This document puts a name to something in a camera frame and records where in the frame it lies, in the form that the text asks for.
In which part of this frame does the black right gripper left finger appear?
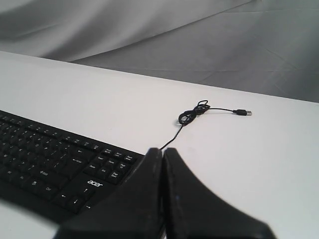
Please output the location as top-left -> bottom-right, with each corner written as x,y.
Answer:
54,148 -> 164,239

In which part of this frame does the grey fabric backdrop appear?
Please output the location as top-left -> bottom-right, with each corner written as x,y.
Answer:
0,0 -> 319,102

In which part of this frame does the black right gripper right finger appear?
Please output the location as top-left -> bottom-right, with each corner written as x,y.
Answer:
162,148 -> 276,239

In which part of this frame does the black usb cable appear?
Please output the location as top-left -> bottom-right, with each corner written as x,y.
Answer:
160,100 -> 253,150

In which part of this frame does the black acer keyboard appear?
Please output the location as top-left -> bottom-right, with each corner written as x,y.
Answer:
0,111 -> 143,222

